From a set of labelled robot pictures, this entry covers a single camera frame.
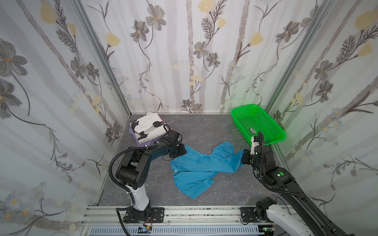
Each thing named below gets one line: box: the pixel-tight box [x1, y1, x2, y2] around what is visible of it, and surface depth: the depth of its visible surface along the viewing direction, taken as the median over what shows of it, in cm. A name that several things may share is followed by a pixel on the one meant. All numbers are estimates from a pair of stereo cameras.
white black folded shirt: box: [129, 112, 168, 145], surface depth 106 cm
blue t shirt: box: [170, 140, 245, 199], surface depth 90 cm
